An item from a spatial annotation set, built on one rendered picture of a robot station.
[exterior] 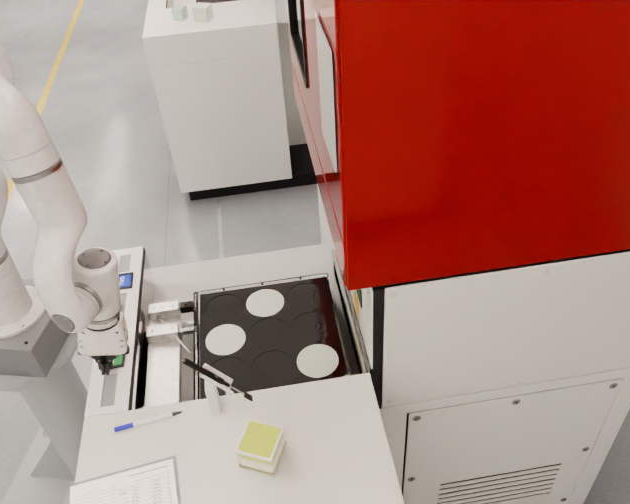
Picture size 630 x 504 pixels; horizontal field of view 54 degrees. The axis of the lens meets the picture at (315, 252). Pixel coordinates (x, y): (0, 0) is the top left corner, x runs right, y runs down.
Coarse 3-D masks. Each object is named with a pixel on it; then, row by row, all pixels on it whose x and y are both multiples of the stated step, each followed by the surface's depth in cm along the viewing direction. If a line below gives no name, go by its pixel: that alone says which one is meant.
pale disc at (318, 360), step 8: (320, 344) 151; (304, 352) 149; (312, 352) 149; (320, 352) 149; (328, 352) 149; (304, 360) 147; (312, 360) 147; (320, 360) 147; (328, 360) 147; (336, 360) 147; (304, 368) 146; (312, 368) 145; (320, 368) 145; (328, 368) 145; (312, 376) 144; (320, 376) 144
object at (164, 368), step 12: (156, 324) 161; (180, 324) 161; (180, 336) 158; (156, 348) 155; (168, 348) 155; (180, 348) 156; (156, 360) 152; (168, 360) 152; (180, 360) 153; (156, 372) 150; (168, 372) 149; (180, 372) 151; (156, 384) 147; (168, 384) 147; (180, 384) 148; (156, 396) 144; (168, 396) 144; (180, 396) 146
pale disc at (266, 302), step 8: (256, 296) 164; (264, 296) 164; (272, 296) 164; (280, 296) 164; (248, 304) 162; (256, 304) 162; (264, 304) 162; (272, 304) 162; (280, 304) 162; (256, 312) 160; (264, 312) 160; (272, 312) 160
